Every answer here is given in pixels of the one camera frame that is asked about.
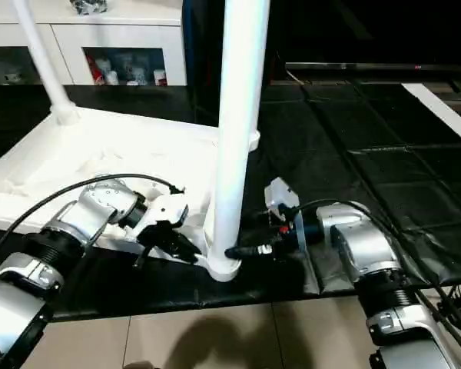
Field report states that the white plastic children's table top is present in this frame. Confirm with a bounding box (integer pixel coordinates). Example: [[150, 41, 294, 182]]
[[0, 106, 260, 282]]

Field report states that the white plastic table leg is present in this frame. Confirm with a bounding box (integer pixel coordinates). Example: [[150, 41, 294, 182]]
[[14, 0, 81, 125], [204, 0, 271, 271]]

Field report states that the black work mat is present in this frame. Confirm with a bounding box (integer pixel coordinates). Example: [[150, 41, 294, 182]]
[[0, 81, 461, 322]]

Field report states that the red bottle in cabinet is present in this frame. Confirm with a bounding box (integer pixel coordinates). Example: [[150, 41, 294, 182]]
[[88, 58, 103, 85]]

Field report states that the black metal bar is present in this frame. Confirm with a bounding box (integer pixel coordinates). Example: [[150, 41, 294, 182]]
[[286, 63, 461, 75]]

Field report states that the white flat board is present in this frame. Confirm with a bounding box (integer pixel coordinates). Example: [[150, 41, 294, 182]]
[[403, 83, 461, 148]]

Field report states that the white glass-door cabinet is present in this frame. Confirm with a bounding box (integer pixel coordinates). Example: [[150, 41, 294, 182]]
[[0, 0, 187, 87]]

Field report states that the dark object on cabinet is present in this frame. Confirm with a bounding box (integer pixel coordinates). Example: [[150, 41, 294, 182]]
[[71, 0, 108, 16]]

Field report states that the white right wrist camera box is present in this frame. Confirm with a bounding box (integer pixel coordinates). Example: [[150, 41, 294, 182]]
[[264, 178, 300, 224]]

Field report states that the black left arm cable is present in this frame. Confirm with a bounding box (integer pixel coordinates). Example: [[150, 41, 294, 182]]
[[0, 174, 185, 274]]

